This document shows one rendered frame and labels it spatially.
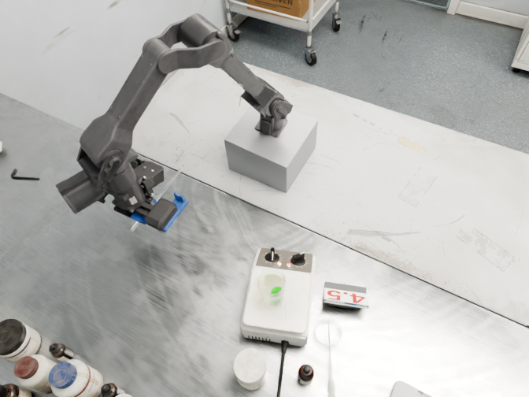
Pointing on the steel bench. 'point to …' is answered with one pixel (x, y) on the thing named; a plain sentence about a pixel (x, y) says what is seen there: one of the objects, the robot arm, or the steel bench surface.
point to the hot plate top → (293, 310)
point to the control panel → (285, 261)
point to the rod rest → (177, 208)
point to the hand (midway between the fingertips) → (140, 213)
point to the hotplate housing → (279, 331)
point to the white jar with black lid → (17, 340)
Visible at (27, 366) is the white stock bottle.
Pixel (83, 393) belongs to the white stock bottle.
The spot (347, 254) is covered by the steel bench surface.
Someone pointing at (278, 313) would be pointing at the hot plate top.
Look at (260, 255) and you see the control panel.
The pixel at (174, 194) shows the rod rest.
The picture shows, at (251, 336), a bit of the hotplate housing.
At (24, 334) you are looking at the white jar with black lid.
